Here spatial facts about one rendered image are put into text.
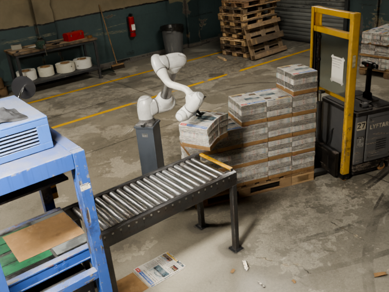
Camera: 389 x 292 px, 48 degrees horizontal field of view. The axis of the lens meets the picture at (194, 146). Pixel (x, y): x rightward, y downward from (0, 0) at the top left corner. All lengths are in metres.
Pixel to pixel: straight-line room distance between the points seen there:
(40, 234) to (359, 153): 3.53
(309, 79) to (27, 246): 3.13
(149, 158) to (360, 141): 2.35
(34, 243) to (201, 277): 1.44
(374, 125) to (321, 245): 1.65
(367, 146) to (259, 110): 1.40
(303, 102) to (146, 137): 1.70
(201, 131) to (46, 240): 1.50
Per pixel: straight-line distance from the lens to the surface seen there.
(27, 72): 9.85
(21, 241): 3.35
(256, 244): 4.24
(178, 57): 3.92
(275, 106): 4.66
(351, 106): 4.93
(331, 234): 4.42
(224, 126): 3.99
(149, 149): 4.42
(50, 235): 3.32
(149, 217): 3.33
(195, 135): 3.81
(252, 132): 4.64
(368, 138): 5.29
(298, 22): 12.31
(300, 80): 4.72
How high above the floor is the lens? 2.58
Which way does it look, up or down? 25 degrees down
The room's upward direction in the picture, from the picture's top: 5 degrees counter-clockwise
